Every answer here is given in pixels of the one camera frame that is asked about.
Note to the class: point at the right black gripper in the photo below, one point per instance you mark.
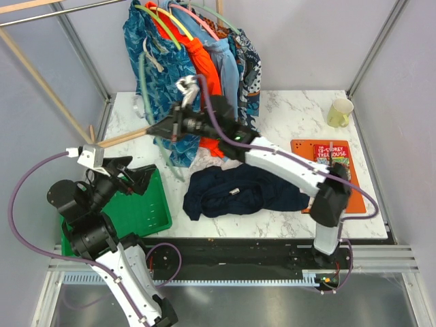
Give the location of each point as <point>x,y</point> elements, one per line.
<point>171,126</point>

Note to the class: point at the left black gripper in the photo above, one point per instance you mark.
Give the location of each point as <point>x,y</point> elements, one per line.
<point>136,178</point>

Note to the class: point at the navy blue shorts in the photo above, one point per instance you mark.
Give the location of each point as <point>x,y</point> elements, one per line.
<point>243,190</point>

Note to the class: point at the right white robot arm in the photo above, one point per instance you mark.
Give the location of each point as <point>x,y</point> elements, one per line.
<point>327,185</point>

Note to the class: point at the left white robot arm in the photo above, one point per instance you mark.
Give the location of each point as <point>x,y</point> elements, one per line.
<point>126,274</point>

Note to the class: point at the blue patterned hanging shorts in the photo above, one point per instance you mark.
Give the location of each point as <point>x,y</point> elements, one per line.
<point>164,64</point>

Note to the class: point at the orange hanging shorts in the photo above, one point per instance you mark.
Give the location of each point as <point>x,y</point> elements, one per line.
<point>199,56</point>

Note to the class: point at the light blue hanging shorts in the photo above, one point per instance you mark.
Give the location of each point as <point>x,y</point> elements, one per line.
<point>219,50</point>

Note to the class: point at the yellow hanger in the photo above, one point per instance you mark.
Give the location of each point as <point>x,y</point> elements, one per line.
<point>175,21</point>

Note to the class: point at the patterned grey orange shorts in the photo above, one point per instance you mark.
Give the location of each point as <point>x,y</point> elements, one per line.
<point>249,67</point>

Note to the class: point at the pink hanger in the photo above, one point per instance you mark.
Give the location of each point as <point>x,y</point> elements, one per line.
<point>195,18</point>

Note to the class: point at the mint green loaded hanger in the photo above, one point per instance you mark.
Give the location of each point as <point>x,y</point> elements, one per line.
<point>217,12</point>

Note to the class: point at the lime green hanger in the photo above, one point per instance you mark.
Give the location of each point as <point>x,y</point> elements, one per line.
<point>153,15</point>

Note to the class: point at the green plastic tray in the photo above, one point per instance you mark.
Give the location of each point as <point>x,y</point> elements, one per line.
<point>143,207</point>

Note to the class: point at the red green children's book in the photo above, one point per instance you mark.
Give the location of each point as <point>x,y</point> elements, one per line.
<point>340,155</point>

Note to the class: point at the pale yellow mug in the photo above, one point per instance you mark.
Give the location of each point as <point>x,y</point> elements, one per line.
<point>340,110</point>

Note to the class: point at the orange notebook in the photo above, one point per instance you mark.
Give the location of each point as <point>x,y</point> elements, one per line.
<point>304,148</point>

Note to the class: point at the wooden clothes rack frame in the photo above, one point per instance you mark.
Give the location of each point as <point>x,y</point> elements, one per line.
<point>75,75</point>

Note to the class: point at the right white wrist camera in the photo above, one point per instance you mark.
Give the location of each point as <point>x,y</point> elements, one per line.
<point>189,89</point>

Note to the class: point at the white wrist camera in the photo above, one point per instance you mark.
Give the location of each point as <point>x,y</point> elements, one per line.
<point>90,156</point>
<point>189,89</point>

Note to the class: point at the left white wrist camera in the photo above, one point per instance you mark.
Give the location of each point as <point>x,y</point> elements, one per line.
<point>90,156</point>

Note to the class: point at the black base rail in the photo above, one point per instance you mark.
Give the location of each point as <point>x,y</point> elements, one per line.
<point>238,259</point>

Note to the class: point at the metal clothes rail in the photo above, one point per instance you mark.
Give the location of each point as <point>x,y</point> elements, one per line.
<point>60,12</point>

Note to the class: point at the white slotted cable duct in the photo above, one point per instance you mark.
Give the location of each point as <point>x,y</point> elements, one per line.
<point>307,280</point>

